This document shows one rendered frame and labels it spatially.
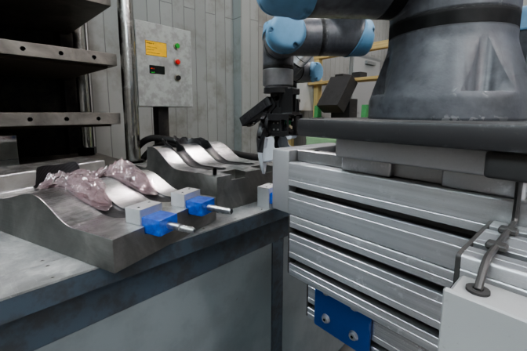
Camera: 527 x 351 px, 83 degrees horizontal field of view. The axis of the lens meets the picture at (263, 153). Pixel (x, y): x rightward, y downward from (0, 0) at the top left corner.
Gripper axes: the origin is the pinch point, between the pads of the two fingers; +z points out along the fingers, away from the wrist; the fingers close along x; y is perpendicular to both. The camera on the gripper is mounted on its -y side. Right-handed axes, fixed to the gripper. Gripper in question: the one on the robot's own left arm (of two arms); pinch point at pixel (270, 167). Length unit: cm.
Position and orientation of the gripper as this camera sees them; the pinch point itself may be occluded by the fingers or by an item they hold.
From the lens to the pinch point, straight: 77.7
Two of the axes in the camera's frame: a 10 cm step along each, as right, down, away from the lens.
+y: 8.2, 0.8, -5.7
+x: 5.7, -1.1, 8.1
